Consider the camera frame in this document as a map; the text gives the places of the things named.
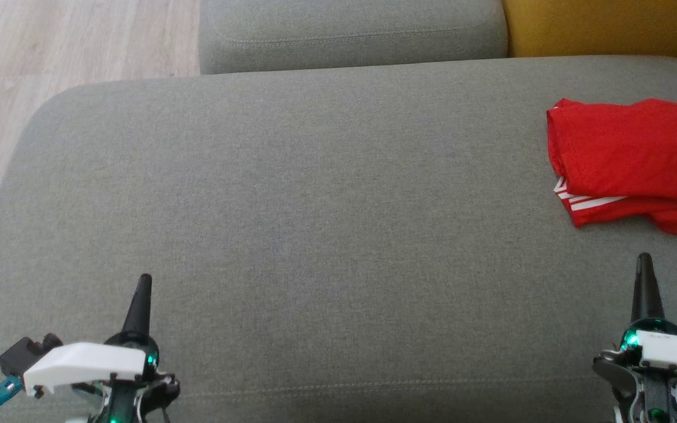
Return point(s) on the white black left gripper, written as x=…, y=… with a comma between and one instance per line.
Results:
x=91, y=361

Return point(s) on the red white basketball jersey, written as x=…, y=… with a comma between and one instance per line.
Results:
x=632, y=147

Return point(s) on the large grey sofa seat cushion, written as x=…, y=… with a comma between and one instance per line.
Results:
x=315, y=205

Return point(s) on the wide yellow sofa back cushion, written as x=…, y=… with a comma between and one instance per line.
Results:
x=603, y=23

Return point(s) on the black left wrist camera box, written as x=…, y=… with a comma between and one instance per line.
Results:
x=18, y=355

